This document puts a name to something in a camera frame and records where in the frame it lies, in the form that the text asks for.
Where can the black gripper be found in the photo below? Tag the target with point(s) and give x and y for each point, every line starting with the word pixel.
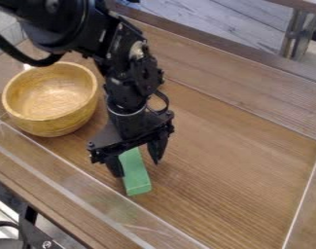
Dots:
pixel 130 129

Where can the green rectangular stick block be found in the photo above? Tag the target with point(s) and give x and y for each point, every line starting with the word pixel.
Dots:
pixel 135 179

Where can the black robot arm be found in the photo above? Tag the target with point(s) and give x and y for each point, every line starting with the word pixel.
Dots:
pixel 82 26

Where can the brown wooden bowl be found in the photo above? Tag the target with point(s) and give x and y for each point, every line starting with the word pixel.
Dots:
pixel 51 100

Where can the metal table leg background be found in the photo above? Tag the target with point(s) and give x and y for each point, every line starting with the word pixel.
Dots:
pixel 297 35

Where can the clear acrylic barrier wall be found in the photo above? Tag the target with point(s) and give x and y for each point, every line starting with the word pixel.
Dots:
pixel 102 218

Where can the black table frame leg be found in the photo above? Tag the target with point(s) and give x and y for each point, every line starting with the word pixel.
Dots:
pixel 31 237

